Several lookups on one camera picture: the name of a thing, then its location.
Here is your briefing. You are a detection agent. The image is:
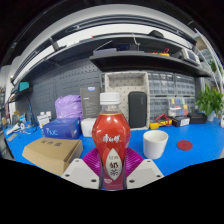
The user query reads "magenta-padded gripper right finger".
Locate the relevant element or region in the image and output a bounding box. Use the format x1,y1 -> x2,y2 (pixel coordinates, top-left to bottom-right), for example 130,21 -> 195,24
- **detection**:
123,148 -> 165,190

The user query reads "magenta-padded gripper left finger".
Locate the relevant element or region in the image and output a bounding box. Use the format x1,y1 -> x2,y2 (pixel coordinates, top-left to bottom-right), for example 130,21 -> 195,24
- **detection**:
61,148 -> 104,190

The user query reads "red drink bottle white cap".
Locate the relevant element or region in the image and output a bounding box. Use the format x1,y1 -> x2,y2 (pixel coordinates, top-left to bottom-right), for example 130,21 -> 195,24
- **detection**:
91,92 -> 132,191

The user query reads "white cup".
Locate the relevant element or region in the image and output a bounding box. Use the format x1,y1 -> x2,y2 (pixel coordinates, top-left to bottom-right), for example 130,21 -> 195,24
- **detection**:
142,129 -> 169,160

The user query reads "brown cardboard box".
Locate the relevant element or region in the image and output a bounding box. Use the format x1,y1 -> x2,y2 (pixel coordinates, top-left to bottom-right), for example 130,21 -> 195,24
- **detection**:
21,137 -> 84,177

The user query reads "small white box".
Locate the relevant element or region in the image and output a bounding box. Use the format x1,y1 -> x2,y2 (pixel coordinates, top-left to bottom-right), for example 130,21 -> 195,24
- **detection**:
80,117 -> 98,138

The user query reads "flat round red coaster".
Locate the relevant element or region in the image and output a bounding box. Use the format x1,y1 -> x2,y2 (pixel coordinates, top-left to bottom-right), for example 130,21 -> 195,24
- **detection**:
176,139 -> 194,152

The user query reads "blue carton box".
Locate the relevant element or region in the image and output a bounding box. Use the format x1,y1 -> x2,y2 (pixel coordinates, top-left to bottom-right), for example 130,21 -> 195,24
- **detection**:
42,117 -> 82,140

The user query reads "yellow multimeter with red leads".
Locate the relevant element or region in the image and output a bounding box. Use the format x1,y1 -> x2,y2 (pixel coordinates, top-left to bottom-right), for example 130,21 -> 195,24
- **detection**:
148,113 -> 173,130

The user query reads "black box with white label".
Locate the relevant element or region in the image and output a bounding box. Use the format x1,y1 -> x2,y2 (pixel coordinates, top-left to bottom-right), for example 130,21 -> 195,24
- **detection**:
171,115 -> 191,128

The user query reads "black rounded speaker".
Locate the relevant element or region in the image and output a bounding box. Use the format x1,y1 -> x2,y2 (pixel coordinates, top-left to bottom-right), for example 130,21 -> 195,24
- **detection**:
128,91 -> 148,129

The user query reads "small white carton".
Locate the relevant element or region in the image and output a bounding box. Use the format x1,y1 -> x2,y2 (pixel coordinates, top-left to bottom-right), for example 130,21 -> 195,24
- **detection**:
36,111 -> 53,129

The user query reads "purple plastic bag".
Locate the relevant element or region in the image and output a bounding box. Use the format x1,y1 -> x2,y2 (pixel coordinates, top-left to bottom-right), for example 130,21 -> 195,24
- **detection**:
54,94 -> 84,121

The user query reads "dark grey flat box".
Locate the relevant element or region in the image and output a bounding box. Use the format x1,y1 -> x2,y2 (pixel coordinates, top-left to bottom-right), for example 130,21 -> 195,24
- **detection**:
79,86 -> 102,119

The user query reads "clear organizer with coloured parts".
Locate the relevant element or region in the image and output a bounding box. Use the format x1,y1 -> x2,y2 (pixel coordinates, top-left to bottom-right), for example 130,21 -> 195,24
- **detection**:
167,97 -> 189,118

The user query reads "black flat case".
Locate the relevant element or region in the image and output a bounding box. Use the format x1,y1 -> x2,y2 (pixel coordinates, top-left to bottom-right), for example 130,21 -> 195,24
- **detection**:
187,111 -> 208,125

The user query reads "white hand tool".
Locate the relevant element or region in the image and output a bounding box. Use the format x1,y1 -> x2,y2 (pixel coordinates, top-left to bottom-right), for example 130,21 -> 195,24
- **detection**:
4,121 -> 26,136

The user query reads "grey drawer cabinet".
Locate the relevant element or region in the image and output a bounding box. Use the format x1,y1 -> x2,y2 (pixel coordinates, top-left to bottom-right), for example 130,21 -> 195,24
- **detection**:
174,73 -> 197,114
147,71 -> 177,123

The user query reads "white perforated tray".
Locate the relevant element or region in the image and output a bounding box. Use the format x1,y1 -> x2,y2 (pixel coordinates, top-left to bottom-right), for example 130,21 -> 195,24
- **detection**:
104,71 -> 151,131

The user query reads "green potted plant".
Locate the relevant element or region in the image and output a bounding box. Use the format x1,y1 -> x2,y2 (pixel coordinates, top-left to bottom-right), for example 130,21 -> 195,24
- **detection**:
195,83 -> 224,123

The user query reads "teal monitor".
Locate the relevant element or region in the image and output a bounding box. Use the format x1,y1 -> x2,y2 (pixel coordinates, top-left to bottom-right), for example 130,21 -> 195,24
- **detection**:
17,81 -> 31,93

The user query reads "white bench instrument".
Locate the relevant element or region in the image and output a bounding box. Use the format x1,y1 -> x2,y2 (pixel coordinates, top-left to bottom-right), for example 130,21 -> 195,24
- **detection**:
181,48 -> 202,66

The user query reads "white shelf unit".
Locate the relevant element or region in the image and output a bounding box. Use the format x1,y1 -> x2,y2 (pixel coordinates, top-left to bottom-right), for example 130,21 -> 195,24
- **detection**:
194,28 -> 224,94

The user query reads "black wall shelf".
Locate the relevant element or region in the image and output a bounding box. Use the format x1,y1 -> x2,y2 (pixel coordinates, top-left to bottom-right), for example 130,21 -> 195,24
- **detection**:
89,49 -> 213,78

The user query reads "yellow tool with red cable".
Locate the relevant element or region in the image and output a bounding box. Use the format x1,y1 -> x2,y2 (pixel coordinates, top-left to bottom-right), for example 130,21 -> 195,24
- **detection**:
146,47 -> 171,57

